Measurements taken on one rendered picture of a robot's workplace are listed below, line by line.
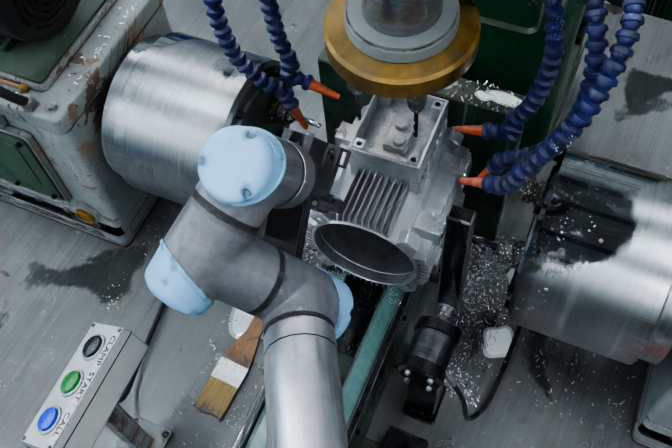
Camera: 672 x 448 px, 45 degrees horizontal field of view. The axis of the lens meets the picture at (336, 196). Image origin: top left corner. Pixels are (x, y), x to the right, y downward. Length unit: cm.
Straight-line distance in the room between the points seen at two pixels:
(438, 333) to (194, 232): 40
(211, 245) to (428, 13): 34
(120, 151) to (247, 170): 47
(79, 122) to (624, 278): 76
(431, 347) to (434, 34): 39
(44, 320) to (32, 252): 14
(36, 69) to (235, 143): 52
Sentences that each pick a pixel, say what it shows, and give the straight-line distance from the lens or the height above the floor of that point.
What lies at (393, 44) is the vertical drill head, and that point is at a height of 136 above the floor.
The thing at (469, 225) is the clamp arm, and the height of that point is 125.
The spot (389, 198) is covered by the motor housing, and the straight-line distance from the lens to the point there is 107.
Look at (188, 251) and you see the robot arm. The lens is 78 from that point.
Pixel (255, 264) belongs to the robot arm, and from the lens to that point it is 81.
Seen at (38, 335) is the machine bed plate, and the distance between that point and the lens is 143.
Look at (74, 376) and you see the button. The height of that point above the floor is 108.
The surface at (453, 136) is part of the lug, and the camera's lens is 115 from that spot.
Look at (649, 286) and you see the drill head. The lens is 102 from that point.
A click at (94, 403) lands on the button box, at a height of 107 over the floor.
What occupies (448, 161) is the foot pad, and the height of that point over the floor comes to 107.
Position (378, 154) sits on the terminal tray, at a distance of 106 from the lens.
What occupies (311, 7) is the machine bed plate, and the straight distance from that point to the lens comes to 172.
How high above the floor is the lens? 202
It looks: 58 degrees down
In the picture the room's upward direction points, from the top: 7 degrees counter-clockwise
